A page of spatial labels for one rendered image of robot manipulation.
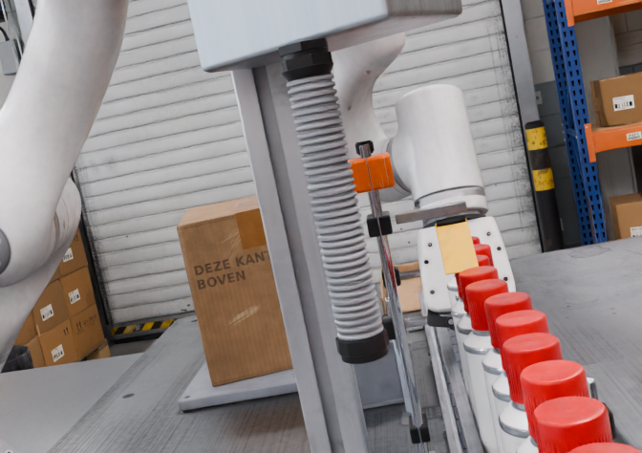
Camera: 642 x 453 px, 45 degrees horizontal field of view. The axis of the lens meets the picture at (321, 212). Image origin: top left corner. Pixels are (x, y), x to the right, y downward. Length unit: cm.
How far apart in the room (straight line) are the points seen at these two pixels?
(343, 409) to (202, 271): 65
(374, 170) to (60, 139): 40
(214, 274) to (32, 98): 46
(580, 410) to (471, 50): 456
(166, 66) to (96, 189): 98
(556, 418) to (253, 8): 32
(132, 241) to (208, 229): 424
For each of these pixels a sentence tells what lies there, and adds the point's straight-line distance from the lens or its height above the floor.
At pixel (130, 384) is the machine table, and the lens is 152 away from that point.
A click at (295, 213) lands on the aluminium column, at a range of 62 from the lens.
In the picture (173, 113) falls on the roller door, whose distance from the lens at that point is 524.
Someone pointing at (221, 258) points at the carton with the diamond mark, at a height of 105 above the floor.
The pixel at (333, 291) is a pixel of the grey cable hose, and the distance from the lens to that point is 51.
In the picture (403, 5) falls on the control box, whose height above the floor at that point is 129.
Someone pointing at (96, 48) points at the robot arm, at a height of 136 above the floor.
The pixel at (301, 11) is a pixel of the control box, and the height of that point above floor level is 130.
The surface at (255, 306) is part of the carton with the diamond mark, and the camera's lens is 127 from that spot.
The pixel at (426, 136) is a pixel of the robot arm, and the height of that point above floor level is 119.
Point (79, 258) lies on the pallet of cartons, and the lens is 508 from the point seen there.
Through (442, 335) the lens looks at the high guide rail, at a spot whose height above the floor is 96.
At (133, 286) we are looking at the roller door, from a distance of 553.
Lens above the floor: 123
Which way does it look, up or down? 6 degrees down
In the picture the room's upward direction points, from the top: 11 degrees counter-clockwise
